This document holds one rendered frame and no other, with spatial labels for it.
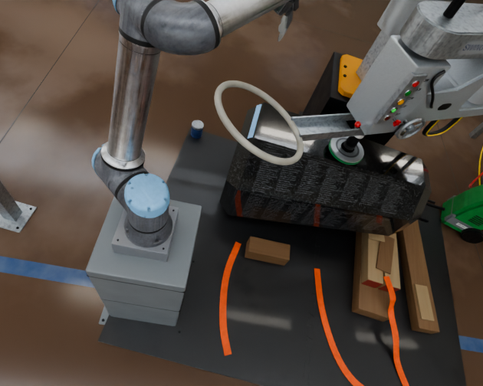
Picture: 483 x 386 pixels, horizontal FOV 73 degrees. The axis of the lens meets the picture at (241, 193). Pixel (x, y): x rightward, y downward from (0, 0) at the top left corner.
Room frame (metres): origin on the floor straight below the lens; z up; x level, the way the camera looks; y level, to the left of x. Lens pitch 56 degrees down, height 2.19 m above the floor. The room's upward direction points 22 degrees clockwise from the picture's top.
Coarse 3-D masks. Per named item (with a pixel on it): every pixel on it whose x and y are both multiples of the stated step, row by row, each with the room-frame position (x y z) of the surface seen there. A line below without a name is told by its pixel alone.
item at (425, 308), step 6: (420, 288) 1.24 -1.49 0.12; (426, 288) 1.26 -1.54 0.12; (420, 294) 1.19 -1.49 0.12; (426, 294) 1.21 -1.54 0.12; (420, 300) 1.14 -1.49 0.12; (426, 300) 1.16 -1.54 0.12; (420, 306) 1.10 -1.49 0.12; (426, 306) 1.12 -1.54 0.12; (420, 312) 1.05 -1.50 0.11; (426, 312) 1.07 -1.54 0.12; (420, 318) 1.02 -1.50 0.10; (426, 318) 1.03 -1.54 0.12; (432, 318) 1.05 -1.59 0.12
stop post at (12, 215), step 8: (0, 184) 0.67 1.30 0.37; (0, 192) 0.64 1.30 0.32; (0, 200) 0.61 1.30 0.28; (8, 200) 0.65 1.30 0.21; (0, 208) 0.59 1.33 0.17; (8, 208) 0.62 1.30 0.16; (16, 208) 0.66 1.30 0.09; (24, 208) 0.70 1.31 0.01; (32, 208) 0.72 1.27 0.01; (0, 216) 0.60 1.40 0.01; (8, 216) 0.60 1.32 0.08; (16, 216) 0.63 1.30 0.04; (24, 216) 0.65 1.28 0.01; (0, 224) 0.55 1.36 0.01; (8, 224) 0.57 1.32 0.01; (16, 224) 0.58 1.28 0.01; (24, 224) 0.60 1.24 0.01
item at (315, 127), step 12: (300, 120) 1.31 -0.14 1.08; (312, 120) 1.36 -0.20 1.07; (324, 120) 1.40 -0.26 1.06; (336, 120) 1.45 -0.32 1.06; (300, 132) 1.25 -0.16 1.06; (312, 132) 1.24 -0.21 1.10; (324, 132) 1.27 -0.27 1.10; (336, 132) 1.32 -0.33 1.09; (348, 132) 1.37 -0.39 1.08; (360, 132) 1.42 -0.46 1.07; (384, 132) 1.53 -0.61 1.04
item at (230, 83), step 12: (228, 84) 1.19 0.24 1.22; (240, 84) 1.26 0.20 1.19; (216, 96) 1.04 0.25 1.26; (264, 96) 1.32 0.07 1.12; (216, 108) 0.98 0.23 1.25; (276, 108) 1.32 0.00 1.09; (228, 120) 0.94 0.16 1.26; (288, 120) 1.28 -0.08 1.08; (252, 144) 0.90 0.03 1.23; (300, 144) 1.14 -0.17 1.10; (264, 156) 0.89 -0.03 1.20; (300, 156) 1.04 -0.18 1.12
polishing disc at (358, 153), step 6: (336, 138) 1.55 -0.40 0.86; (342, 138) 1.57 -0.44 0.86; (330, 144) 1.48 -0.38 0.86; (336, 144) 1.50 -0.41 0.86; (360, 144) 1.58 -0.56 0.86; (336, 150) 1.45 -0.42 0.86; (342, 150) 1.47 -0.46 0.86; (354, 150) 1.51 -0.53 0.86; (360, 150) 1.53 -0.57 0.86; (342, 156) 1.42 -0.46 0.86; (348, 156) 1.44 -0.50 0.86; (354, 156) 1.46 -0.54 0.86; (360, 156) 1.48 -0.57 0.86; (354, 162) 1.42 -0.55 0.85
